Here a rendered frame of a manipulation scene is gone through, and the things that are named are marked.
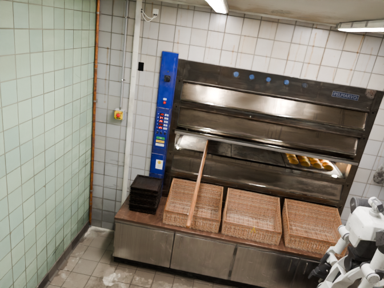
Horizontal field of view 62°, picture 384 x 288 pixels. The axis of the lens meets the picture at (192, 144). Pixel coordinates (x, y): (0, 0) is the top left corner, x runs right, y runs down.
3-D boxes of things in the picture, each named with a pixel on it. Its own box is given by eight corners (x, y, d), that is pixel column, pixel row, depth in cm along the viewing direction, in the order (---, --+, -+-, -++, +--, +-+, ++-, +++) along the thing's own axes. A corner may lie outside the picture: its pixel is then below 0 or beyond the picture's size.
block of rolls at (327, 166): (281, 145, 401) (282, 141, 399) (320, 151, 397) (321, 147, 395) (289, 164, 344) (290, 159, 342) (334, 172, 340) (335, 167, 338)
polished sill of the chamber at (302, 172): (174, 150, 346) (175, 146, 344) (343, 180, 333) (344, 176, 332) (173, 151, 340) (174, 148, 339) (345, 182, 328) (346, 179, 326)
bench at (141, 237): (127, 233, 382) (131, 190, 362) (332, 274, 366) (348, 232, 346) (110, 265, 330) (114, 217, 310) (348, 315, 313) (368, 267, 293)
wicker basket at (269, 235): (223, 208, 354) (227, 186, 344) (274, 219, 349) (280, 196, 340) (220, 234, 309) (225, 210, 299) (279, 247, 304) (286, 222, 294)
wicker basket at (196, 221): (170, 199, 357) (172, 176, 348) (219, 208, 354) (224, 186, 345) (161, 223, 312) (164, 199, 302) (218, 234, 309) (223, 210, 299)
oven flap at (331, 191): (171, 170, 347) (174, 152, 347) (338, 201, 335) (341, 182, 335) (170, 171, 342) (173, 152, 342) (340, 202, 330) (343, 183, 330)
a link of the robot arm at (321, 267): (322, 273, 276) (330, 263, 272) (326, 282, 267) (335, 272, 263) (310, 268, 273) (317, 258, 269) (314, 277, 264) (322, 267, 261)
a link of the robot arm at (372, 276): (374, 272, 221) (387, 246, 213) (383, 286, 209) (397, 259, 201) (357, 268, 221) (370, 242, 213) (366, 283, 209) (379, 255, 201)
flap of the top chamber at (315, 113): (181, 100, 320) (184, 81, 320) (363, 131, 308) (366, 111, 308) (180, 100, 316) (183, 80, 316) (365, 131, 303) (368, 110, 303)
